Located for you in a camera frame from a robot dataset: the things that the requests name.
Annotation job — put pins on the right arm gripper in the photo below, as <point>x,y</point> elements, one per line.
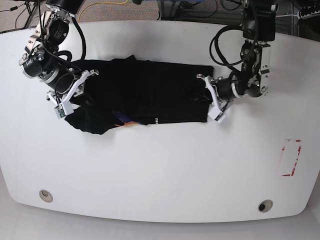
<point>76,89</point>

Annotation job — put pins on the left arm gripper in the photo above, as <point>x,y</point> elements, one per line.
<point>222,91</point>

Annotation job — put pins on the black t-shirt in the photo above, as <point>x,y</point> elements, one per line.
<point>131,91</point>

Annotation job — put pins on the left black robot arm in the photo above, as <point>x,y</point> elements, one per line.
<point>250,75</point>

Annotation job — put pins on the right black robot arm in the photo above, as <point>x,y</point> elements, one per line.
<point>42,58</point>

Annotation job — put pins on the red tape rectangle marking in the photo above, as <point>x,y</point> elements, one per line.
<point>289,157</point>

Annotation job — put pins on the white power strip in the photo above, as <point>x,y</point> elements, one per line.
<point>309,10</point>

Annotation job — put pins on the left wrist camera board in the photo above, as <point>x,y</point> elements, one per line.
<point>220,118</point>

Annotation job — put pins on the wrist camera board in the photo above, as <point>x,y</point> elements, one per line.
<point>220,118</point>
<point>59,112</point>

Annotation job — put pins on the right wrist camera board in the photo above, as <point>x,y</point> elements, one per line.
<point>59,112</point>

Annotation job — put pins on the right table cable grommet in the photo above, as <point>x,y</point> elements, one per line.
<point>265,206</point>

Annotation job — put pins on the table cable grommet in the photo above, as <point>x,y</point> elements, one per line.
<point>45,196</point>
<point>265,206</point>

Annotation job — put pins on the left table cable grommet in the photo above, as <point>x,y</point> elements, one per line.
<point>45,196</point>

